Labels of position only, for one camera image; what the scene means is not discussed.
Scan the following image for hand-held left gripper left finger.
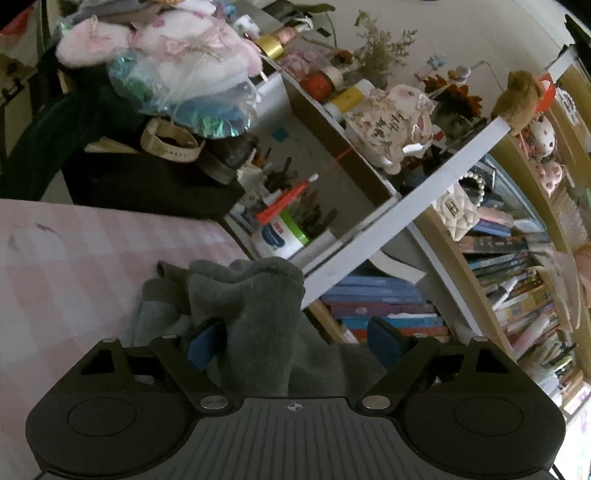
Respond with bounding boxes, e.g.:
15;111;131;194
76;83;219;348
79;318;232;414

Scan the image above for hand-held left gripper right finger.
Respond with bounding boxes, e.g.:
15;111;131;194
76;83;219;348
353;316;515;414

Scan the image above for grey fleece garment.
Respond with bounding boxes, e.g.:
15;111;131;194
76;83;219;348
131;257;389;400

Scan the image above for stack of lying books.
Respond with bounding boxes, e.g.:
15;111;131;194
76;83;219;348
318;274;451;344

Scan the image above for wooden bookcase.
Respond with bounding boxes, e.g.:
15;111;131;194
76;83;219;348
305;69;591;416

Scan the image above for white tub with green lid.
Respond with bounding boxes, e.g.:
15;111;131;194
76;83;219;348
252;210;310;259

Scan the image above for row of standing books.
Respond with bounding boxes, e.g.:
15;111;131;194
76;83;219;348
459;157;591;416

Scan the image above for white quilted handbag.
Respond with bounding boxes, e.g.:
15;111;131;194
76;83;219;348
434;171;488;241

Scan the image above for bunch of dark pens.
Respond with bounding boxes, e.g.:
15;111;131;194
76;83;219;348
249;148;340;241

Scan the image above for orange red pen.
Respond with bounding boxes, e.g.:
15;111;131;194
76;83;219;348
256;173;320;226

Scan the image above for black box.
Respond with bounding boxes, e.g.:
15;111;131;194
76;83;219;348
60;136;245;220

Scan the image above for dark brown shoe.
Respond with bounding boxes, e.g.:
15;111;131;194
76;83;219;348
198;134;259;183

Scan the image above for beige wristwatch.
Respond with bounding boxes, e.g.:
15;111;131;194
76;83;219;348
140;117;206;163

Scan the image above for cream lace pig plush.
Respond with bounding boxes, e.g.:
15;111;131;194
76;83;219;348
344;85;439;175

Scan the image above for iridescent plastic bag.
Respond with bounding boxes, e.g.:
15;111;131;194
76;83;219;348
106;46;259;139

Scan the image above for small pink plush toy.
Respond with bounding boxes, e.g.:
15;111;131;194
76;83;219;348
536;161;565;195

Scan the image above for orange artificial flower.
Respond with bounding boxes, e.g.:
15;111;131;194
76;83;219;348
422;76;485;121

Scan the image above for dark green cloth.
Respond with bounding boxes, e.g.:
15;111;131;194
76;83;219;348
0;85;139;201

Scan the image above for white spotted plush toy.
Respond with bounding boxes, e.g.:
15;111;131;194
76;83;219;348
522;115;557;162

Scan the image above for red jar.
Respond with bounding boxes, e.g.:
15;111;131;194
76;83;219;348
300;71;334;100

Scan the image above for brown plush bear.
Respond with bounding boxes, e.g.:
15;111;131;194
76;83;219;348
490;70;546;137

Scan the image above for white plush toy with bows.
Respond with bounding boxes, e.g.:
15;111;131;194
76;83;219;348
131;11;264;100

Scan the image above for dried flower bouquet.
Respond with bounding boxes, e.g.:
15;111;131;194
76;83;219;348
353;10;419;88

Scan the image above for gold tape roll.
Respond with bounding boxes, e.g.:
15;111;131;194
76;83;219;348
254;34;284;61

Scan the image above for fluffy pink plush toy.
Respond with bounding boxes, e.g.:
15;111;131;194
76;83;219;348
55;16;134;69

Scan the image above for white shelf frame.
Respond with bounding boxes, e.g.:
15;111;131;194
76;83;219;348
249;46;580;308

